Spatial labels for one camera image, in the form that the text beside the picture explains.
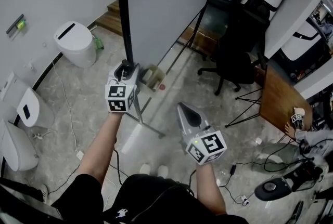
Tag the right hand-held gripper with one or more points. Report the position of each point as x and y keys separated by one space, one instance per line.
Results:
x=205 y=146

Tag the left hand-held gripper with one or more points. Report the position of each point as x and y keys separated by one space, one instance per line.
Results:
x=117 y=99

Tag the black-framed whiteboard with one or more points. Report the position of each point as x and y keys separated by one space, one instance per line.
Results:
x=161 y=4

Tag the person's left forearm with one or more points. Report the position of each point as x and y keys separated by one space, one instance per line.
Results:
x=101 y=145

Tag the person's right forearm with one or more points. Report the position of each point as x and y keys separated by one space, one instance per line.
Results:
x=208 y=186

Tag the green plastic bottle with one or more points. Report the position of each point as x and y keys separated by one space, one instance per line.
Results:
x=99 y=43

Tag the small red cap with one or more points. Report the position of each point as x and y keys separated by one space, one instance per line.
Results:
x=162 y=87

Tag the white cylindrical appliance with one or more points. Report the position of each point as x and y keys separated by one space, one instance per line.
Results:
x=76 y=46

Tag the low wooden platform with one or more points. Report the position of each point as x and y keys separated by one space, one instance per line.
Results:
x=109 y=20

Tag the person's white shoe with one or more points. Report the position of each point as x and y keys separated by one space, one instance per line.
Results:
x=163 y=170
x=145 y=168

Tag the black power adapter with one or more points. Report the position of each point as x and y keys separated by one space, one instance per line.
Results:
x=232 y=169

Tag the black office chair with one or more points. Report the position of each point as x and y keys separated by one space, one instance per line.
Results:
x=239 y=51

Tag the white power strip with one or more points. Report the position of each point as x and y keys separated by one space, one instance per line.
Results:
x=79 y=155

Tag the person's black clothing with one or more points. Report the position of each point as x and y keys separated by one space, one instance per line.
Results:
x=156 y=204

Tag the white plug adapter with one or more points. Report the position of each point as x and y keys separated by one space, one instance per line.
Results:
x=245 y=200

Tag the white toilet with black panel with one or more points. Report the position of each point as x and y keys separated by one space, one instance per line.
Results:
x=31 y=108

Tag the grey round-topped device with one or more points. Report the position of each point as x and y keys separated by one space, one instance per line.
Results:
x=271 y=187

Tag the plain white toilet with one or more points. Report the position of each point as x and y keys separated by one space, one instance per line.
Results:
x=18 y=147

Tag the large white and black machine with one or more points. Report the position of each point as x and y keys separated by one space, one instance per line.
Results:
x=301 y=43

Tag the wall shelf with green item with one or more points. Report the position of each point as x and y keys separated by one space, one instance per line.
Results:
x=18 y=25

